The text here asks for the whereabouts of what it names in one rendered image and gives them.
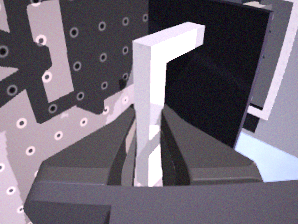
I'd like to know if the dark grey boxy machine housing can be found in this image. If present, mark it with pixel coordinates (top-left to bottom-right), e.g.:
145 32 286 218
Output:
133 0 298 186

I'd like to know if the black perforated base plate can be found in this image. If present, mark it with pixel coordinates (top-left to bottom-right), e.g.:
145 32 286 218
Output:
0 0 148 224

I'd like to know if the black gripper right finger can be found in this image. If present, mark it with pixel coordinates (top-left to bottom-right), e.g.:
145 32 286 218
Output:
160 103 264 186

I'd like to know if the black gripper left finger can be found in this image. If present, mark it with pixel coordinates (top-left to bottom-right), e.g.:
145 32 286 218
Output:
33 103 137 186

